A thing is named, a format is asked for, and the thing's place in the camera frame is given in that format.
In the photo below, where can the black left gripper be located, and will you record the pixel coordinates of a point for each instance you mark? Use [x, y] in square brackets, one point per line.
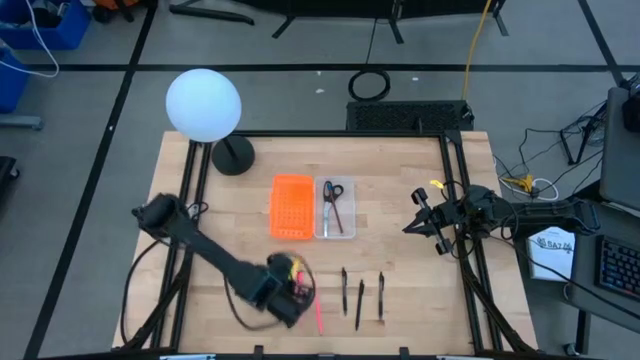
[287, 305]

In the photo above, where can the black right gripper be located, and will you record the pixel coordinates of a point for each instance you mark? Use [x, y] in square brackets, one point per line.
[445, 217]

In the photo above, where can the pink highlighter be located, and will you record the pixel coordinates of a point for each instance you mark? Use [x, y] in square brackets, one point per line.
[301, 280]

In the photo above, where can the long pink pen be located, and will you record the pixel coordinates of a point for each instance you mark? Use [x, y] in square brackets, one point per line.
[319, 317]

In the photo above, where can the black ballpoint pen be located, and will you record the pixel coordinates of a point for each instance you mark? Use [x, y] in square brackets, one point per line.
[381, 297]
[344, 295]
[359, 305]

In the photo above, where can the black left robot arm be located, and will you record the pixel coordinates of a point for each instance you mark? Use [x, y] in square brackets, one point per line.
[200, 245]

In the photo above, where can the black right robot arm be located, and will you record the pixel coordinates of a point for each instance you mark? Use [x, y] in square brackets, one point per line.
[540, 215]

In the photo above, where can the clear plastic supply box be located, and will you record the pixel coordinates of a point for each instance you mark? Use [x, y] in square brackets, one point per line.
[350, 215]

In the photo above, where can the orange perforated plastic lid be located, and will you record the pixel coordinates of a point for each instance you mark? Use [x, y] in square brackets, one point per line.
[291, 207]

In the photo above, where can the yellow power plug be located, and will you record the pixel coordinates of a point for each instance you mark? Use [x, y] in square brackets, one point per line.
[520, 184]

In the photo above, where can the black perforated computer case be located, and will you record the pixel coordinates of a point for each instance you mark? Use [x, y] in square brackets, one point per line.
[410, 116]

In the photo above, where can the white printed booklet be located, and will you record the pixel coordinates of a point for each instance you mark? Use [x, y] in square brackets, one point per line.
[550, 255]

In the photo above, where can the grey desk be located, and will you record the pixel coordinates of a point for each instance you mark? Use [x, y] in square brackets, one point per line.
[585, 280]

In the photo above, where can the black tripod stand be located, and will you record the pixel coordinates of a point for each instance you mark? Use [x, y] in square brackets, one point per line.
[582, 135]

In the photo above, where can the black backlit keyboard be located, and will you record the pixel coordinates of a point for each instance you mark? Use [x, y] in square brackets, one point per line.
[620, 267]

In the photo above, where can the black stand with legs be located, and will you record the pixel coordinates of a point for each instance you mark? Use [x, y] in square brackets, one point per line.
[395, 20]

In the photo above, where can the grey flat panel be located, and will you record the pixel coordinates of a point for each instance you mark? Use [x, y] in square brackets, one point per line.
[620, 160]

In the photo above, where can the white globe lamp black base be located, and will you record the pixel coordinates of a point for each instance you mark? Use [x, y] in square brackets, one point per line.
[202, 105]

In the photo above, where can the black desk device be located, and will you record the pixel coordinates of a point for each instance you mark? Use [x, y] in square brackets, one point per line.
[632, 107]

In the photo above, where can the black floor bar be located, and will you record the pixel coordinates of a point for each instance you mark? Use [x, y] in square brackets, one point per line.
[210, 13]

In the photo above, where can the grey metal foot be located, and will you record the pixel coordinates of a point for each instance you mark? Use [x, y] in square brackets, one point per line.
[20, 122]

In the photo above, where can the orange and black equipment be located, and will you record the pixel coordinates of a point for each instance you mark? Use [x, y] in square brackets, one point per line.
[115, 6]

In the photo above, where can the large blue storage bin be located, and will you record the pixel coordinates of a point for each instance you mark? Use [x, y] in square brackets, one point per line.
[60, 35]

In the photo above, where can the small blue storage bin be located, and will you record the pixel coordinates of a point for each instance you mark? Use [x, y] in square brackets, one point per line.
[10, 85]

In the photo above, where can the black table edge bracket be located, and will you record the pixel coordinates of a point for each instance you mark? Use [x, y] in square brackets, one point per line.
[258, 351]
[404, 352]

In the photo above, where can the black aluminium table frame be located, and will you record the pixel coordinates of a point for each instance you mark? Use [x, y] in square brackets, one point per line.
[350, 133]

